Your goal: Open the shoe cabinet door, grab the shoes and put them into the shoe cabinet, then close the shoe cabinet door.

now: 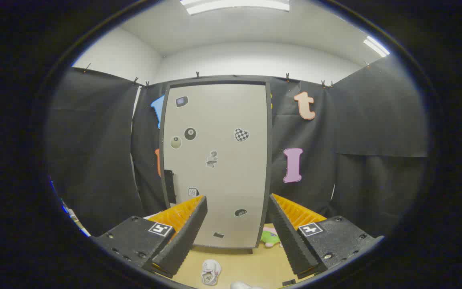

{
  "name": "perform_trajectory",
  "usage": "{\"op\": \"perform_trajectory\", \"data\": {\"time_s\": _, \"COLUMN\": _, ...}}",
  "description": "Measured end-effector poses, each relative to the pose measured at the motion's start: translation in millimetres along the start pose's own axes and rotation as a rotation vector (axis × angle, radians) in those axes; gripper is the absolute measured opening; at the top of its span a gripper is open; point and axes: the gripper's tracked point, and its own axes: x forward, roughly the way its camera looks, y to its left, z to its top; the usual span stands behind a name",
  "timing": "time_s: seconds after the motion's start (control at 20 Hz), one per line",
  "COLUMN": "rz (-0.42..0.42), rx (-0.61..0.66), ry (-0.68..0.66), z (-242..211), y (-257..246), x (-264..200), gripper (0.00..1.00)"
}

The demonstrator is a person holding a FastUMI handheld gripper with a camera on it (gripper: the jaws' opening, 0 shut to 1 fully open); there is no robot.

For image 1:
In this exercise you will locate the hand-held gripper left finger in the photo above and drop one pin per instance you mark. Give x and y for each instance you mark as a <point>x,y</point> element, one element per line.
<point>187,237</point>

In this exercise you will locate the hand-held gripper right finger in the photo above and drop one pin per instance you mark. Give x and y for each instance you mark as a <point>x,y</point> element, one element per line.
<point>289,237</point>

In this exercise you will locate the white shoe with red marks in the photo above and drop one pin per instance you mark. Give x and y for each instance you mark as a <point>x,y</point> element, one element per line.
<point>211,272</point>

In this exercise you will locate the grey shoe cabinet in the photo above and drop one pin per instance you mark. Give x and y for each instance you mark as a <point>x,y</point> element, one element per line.
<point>219,79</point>

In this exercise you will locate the green and pink plush toy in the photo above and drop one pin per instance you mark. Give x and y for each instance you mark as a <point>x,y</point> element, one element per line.
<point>270,237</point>

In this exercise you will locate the white box with yellow label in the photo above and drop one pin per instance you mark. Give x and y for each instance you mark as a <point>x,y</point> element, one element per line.
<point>82,229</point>

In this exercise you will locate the black backdrop cloth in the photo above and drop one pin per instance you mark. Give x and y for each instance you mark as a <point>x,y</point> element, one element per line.
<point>94,140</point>

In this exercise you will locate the small ceiling light panel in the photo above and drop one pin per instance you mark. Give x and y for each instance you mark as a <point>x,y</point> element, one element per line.
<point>376,46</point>

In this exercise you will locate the long ceiling light panel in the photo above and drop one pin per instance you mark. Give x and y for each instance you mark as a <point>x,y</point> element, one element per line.
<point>235,5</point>

